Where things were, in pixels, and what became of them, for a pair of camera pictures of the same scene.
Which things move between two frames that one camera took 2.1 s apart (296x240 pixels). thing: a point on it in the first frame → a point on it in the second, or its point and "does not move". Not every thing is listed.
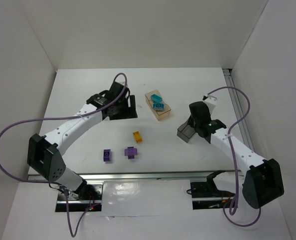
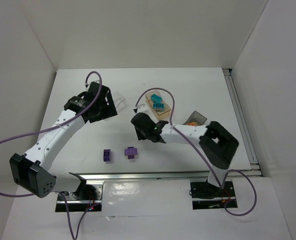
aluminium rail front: x=158 y=176 does not move
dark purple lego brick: x=107 y=155 does not move
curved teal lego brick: x=156 y=98 does not move
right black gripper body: x=190 y=124 → x=140 y=133
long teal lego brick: x=158 y=105 does not move
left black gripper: x=124 y=107 → x=110 y=104
